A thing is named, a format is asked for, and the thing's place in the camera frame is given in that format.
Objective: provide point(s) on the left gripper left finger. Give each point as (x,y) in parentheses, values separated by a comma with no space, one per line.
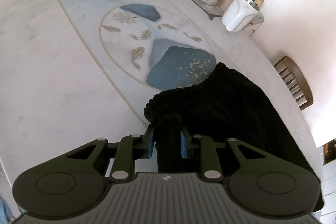
(127,151)

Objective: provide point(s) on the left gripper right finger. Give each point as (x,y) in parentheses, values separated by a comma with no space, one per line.
(201,155)

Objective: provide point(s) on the black garment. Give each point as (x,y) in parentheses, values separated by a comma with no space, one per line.
(263,168)

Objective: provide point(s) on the wooden dining chair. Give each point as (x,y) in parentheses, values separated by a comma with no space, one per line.
(295,81)

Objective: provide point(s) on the green ceramic cup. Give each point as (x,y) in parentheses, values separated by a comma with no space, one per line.
(255,23)

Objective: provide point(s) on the white electric kettle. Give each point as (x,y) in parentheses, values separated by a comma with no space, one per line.
(239,14)

